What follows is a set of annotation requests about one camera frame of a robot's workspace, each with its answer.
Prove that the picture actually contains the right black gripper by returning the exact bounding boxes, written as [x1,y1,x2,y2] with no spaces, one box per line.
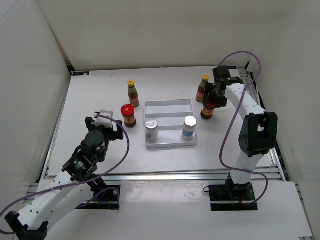
[202,83,228,109]

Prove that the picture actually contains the yellow-capped sauce bottle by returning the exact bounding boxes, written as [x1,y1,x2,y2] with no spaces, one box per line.
[127,80,140,108]
[195,74,210,103]

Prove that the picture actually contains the red-lidded sauce jar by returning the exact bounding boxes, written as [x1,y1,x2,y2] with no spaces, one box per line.
[200,102,217,120]
[120,104,137,128]

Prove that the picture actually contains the silver-capped white shaker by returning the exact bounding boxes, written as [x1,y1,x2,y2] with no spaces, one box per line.
[145,118,158,142]
[181,115,197,140]

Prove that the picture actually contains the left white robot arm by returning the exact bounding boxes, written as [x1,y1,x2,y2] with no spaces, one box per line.
[0,112,129,240]

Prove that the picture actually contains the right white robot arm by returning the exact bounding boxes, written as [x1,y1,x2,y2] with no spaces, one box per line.
[203,65,278,201]

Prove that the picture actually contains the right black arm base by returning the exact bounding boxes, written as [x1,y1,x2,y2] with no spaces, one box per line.
[203,184,258,212]

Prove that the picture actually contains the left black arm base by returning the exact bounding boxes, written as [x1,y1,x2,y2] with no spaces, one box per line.
[76,185,121,210]

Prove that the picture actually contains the right black corner label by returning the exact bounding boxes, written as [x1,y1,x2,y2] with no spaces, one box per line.
[227,65,238,70]

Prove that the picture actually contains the black corner label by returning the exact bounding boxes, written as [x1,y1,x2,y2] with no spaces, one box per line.
[72,71,90,76]
[227,65,238,70]

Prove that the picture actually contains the white divided organizer tray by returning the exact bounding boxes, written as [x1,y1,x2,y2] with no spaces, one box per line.
[144,99,198,149]

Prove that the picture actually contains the left black corner label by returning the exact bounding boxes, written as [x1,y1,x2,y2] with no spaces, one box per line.
[72,71,90,76]

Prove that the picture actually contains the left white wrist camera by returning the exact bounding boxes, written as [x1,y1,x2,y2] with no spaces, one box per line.
[93,110,113,128]

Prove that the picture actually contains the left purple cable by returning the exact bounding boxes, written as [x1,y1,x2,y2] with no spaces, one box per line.
[0,114,131,235]

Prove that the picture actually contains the purple cable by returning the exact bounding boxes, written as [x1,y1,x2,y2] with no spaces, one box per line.
[219,51,270,207]
[0,114,131,235]

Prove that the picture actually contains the right aluminium rail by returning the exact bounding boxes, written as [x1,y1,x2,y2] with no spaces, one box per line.
[237,66,286,181]

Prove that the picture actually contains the aluminium rail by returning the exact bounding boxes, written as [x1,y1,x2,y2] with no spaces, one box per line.
[27,165,285,194]
[237,66,286,181]

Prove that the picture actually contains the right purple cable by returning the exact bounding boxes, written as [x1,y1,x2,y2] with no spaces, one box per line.
[219,51,270,207]

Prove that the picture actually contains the front aluminium rail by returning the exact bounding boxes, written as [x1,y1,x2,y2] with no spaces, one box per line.
[27,165,285,194]

